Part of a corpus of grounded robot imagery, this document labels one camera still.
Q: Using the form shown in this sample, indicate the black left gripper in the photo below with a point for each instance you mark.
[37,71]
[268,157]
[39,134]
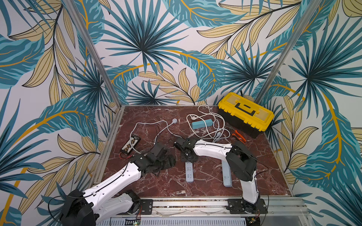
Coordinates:
[169,162]

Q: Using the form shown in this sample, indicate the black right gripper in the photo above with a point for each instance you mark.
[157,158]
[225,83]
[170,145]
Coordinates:
[185,145]

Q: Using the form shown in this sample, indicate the grey power strip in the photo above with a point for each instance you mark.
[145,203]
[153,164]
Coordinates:
[189,172]
[226,174]

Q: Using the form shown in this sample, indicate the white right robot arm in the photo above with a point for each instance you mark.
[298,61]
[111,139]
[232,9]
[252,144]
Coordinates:
[241,163]

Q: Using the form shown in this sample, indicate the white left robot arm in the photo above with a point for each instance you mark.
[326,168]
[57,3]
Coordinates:
[98,203]

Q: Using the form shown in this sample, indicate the teal power strip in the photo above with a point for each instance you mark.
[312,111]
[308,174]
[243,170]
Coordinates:
[202,124]

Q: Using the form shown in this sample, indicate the black charging board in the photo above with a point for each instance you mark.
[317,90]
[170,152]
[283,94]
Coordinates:
[132,142]

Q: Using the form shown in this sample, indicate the yellow black toolbox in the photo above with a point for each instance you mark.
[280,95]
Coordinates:
[245,115]

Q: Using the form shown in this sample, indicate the orange handled pliers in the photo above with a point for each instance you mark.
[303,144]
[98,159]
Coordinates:
[238,136]

